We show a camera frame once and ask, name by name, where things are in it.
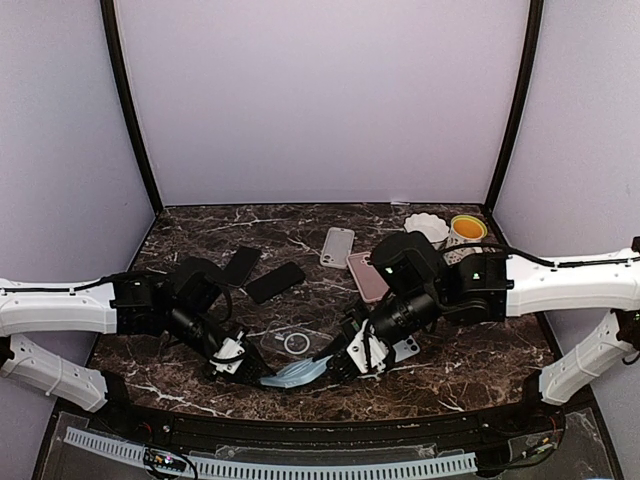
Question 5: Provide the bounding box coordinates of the pink phone case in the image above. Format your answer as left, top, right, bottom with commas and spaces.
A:
346, 252, 389, 304

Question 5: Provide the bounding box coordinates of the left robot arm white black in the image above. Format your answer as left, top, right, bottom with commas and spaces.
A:
1, 257, 274, 436

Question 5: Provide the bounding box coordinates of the white scalloped bowl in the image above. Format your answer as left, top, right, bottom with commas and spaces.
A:
404, 213, 450, 249

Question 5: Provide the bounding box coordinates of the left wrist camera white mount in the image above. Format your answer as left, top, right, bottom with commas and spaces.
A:
209, 331, 247, 376

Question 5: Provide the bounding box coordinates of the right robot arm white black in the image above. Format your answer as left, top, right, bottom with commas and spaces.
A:
327, 232, 639, 434

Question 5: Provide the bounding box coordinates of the black front rail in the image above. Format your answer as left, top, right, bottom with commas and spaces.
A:
90, 404, 566, 450

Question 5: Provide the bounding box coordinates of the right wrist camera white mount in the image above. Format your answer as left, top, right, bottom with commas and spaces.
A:
327, 323, 395, 382

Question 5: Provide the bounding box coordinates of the small green circuit board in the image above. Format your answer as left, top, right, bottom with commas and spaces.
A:
142, 449, 187, 474

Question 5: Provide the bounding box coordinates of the black frame post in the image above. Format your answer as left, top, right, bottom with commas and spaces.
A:
99, 0, 164, 216
483, 0, 545, 216

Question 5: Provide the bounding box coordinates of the right black frame post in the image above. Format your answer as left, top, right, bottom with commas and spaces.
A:
483, 0, 545, 216

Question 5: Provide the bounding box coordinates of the black smartphone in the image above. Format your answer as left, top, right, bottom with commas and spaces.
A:
244, 262, 306, 304

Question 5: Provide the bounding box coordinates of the phone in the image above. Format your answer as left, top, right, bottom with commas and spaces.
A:
223, 246, 262, 288
260, 356, 331, 389
393, 336, 421, 363

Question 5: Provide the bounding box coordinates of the clear magsafe phone case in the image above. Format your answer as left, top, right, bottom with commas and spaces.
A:
260, 321, 332, 359

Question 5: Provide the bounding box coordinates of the white phone case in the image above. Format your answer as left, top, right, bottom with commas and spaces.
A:
319, 227, 355, 270

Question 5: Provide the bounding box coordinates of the white patterned mug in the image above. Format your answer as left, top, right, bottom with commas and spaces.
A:
443, 229, 484, 265

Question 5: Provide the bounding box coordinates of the white slotted cable duct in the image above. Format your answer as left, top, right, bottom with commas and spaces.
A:
64, 427, 478, 479

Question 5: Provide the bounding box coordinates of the left black frame post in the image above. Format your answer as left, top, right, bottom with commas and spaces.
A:
99, 0, 164, 216

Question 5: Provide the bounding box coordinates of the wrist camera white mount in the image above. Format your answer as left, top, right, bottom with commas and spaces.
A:
327, 323, 395, 382
209, 331, 247, 376

